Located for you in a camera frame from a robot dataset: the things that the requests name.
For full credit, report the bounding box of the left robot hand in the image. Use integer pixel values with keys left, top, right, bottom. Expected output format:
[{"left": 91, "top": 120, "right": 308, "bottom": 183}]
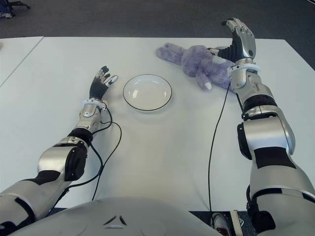
[{"left": 88, "top": 65, "right": 119, "bottom": 102}]

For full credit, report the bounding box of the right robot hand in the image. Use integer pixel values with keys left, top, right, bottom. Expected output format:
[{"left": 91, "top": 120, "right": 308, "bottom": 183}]
[{"left": 208, "top": 17, "right": 257, "bottom": 64}]

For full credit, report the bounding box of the purple plush bear doll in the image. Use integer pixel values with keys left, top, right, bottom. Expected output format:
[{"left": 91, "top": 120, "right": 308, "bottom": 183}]
[{"left": 155, "top": 42, "right": 236, "bottom": 92}]

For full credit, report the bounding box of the white plate black rim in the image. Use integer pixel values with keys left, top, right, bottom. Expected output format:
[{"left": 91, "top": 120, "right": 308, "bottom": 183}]
[{"left": 122, "top": 74, "right": 173, "bottom": 113}]

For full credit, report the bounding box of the black office chair base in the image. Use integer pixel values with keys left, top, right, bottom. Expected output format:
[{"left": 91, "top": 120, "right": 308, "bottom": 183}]
[{"left": 8, "top": 0, "right": 32, "bottom": 9}]

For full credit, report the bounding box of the silver robot torso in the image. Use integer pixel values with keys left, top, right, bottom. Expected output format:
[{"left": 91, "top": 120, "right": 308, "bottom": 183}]
[{"left": 7, "top": 196, "right": 222, "bottom": 236}]

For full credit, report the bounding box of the white red sneaker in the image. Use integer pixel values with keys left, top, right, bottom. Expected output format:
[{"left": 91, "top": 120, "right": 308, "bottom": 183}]
[{"left": 211, "top": 212, "right": 230, "bottom": 236}]

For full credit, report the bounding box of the black cable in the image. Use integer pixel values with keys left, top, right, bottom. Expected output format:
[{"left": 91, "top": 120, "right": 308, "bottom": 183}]
[
  {"left": 208, "top": 82, "right": 233, "bottom": 222},
  {"left": 92, "top": 107, "right": 123, "bottom": 202},
  {"left": 48, "top": 132, "right": 104, "bottom": 216},
  {"left": 235, "top": 93, "right": 247, "bottom": 118}
]

